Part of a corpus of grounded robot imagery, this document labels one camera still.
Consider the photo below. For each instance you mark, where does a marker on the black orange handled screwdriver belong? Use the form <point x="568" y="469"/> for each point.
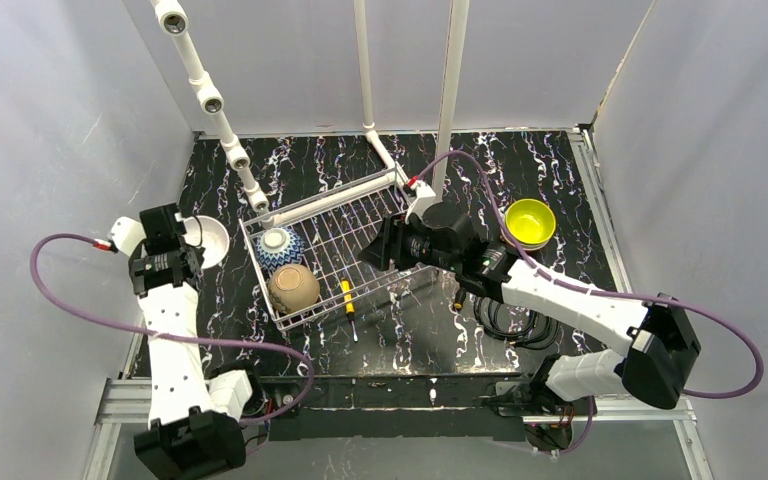
<point x="459" y="299"/>

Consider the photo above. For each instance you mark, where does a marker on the white vertical pole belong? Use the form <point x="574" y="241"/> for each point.
<point x="456" y="34"/>

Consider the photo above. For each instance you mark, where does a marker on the white bowl brown rim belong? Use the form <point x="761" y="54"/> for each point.
<point x="292" y="288"/>

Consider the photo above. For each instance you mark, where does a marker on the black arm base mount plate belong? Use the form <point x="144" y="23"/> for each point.
<point x="458" y="405"/>

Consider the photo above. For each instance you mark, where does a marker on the grey white bowl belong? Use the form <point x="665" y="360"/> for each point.
<point x="210" y="235"/>

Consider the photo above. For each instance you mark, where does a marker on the yellow handled screwdriver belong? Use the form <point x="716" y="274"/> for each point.
<point x="349" y="307"/>

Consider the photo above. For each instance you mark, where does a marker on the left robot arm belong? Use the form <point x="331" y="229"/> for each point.
<point x="192" y="428"/>

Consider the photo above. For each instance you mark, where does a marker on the white wire dish rack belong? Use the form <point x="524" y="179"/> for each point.
<point x="334" y="226"/>

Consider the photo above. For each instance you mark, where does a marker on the yellow green bowl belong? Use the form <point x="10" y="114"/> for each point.
<point x="529" y="207"/>

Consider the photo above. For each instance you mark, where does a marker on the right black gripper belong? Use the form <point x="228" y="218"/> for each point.
<point x="392" y="241"/>

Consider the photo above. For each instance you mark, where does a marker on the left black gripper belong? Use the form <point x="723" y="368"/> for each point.
<point x="181" y="240"/>

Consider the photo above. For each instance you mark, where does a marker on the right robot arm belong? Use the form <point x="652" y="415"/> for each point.
<point x="651" y="346"/>

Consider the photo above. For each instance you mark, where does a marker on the red patterned blue bowl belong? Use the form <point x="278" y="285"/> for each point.
<point x="277" y="247"/>

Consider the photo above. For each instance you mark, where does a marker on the white pvc pipe frame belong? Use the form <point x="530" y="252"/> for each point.
<point x="174" y="22"/>

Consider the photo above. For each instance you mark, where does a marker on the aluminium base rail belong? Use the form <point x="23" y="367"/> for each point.
<point x="622" y="408"/>

